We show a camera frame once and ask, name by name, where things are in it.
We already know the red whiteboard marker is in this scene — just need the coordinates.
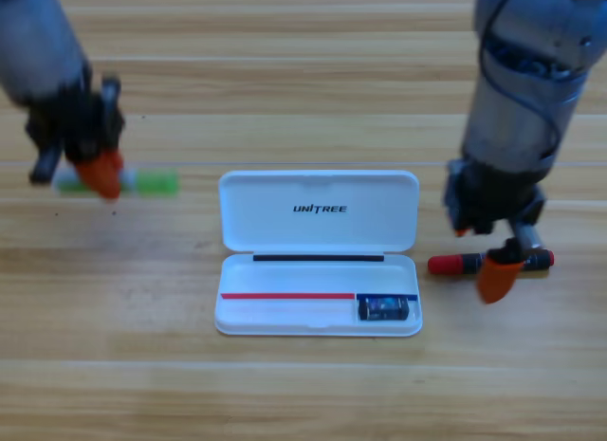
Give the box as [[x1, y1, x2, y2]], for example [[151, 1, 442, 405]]
[[427, 249, 555, 275]]

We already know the white Unitree pencil case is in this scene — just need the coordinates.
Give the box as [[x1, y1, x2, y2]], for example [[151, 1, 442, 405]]
[[213, 169, 423, 338]]

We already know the green highlighter pen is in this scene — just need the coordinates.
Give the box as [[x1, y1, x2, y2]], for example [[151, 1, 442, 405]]
[[56, 169, 180, 198]]

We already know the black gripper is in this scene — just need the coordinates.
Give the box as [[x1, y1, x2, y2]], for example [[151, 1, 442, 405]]
[[443, 158, 546, 304], [26, 75, 125, 201]]

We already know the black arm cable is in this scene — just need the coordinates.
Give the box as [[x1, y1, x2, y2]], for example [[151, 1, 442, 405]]
[[477, 0, 563, 157]]

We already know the dark blue eraser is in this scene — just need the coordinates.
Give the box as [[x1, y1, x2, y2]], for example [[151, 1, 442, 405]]
[[358, 296, 412, 322]]

